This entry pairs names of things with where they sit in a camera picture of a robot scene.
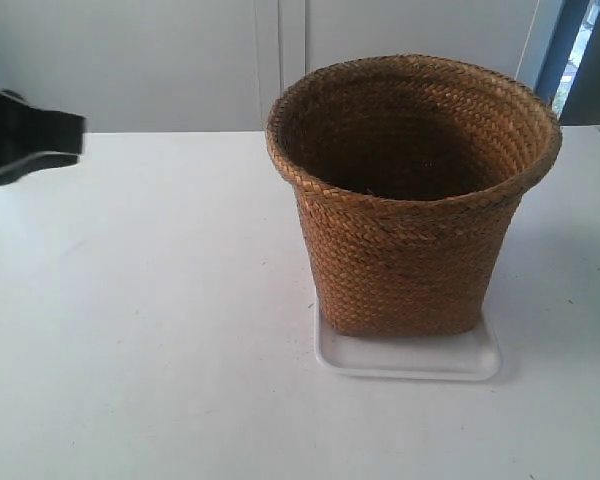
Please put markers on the brown woven wicker basket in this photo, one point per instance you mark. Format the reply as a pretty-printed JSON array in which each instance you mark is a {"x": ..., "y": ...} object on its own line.
[{"x": 407, "y": 171}]

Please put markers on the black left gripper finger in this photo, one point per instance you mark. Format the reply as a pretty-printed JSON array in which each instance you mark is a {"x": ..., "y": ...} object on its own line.
[{"x": 34, "y": 139}]

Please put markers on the white rectangular plastic tray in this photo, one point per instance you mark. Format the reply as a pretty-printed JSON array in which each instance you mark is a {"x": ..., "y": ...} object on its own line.
[{"x": 473, "y": 356}]

